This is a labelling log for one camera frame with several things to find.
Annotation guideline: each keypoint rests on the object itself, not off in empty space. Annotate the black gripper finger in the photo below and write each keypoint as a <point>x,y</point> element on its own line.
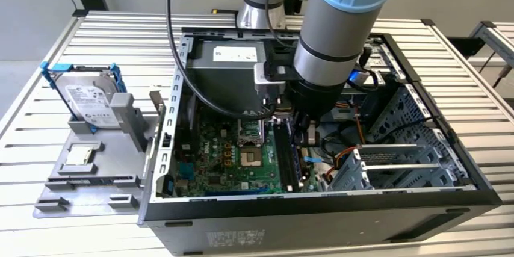
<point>313,133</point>
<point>301,130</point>

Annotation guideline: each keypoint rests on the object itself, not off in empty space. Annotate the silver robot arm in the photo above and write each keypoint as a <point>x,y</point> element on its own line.
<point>341,28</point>

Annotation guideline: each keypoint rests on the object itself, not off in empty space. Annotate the black RAM slot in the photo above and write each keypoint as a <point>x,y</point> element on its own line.
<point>289,160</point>
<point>293,166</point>
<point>283,160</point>
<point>302,186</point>

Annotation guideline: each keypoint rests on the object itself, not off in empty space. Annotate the CPU socket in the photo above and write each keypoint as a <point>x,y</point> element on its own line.
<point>253,157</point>

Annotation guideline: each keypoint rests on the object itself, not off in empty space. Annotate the grey disk bay cage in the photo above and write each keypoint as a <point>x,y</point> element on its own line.
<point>389,153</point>

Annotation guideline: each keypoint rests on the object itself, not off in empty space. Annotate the grey power supply unit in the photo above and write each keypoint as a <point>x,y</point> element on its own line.
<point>225,73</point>

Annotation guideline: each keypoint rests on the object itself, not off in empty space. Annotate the blue expansion slot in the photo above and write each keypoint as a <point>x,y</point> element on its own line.
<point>237,190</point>

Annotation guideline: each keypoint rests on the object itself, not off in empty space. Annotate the green motherboard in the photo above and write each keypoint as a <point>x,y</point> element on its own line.
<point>217,178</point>

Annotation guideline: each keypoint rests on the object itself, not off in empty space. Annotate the black case fan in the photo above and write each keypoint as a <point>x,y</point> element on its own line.
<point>186,139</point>

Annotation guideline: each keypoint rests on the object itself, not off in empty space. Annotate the open black PC case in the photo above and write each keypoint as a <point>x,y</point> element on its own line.
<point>281,233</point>

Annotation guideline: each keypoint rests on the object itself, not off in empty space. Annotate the black bar with yellow tip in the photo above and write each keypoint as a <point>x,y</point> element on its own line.
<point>225,11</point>

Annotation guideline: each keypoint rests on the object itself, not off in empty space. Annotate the grey parts rack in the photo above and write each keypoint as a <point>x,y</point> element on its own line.
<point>112,154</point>

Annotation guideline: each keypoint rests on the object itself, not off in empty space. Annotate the adjacent slatted metal table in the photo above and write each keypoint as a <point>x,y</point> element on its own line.
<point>502,37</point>

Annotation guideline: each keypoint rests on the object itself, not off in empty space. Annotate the hard disk in blue carrier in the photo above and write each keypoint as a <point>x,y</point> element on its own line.
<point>86,100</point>

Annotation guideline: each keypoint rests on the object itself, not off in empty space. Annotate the silver CPU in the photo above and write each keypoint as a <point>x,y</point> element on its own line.
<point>80,155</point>

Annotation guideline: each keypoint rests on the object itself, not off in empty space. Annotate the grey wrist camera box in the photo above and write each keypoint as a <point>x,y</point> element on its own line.
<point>269,78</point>

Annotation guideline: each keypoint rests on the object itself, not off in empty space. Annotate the graphics card with silver bracket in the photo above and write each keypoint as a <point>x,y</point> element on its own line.
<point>158,109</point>

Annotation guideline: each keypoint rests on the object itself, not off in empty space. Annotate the black table connector bracket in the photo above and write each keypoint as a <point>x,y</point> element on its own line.
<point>463,44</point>

